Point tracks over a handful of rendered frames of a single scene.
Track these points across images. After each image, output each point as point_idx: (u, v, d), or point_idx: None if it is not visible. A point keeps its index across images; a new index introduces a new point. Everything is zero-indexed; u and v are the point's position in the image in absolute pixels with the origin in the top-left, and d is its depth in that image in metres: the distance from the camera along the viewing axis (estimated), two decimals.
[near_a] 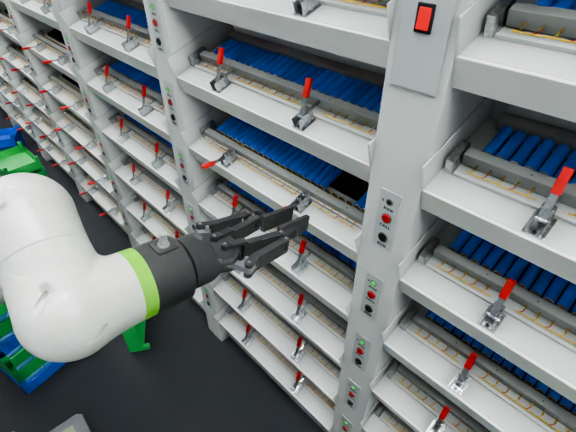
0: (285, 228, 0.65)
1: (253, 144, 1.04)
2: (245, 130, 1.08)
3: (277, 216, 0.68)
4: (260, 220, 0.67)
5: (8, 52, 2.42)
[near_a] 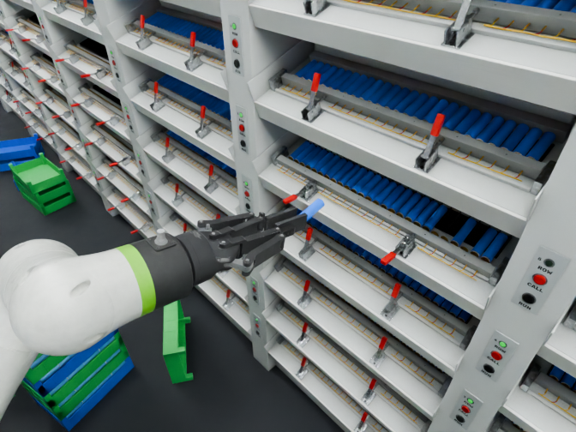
0: (282, 225, 0.65)
1: (336, 175, 0.94)
2: (324, 159, 0.99)
3: (280, 218, 0.68)
4: (263, 222, 0.66)
5: (32, 61, 2.32)
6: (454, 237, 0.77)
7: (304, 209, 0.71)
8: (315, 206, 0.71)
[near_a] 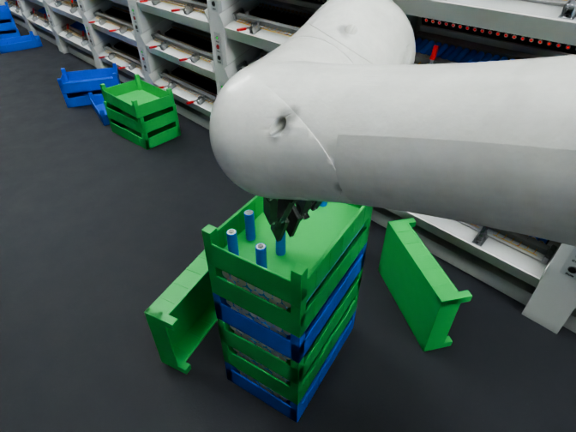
0: (282, 224, 0.65)
1: None
2: None
3: (292, 223, 0.68)
4: (299, 212, 0.65)
5: None
6: None
7: None
8: None
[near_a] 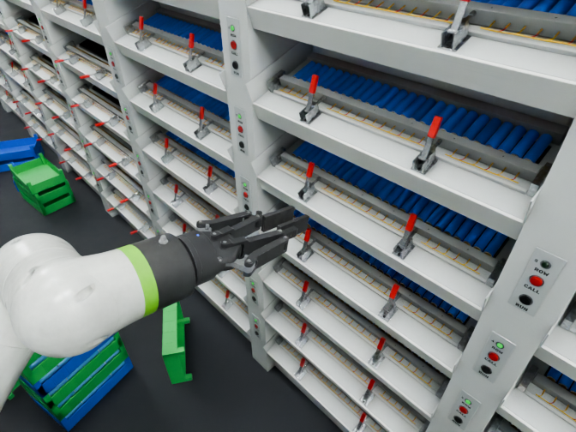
0: (266, 225, 0.68)
1: (339, 171, 0.95)
2: (327, 156, 0.99)
3: None
4: (277, 238, 0.65)
5: (31, 62, 2.32)
6: (456, 233, 0.78)
7: (471, 231, 0.78)
8: (480, 226, 0.78)
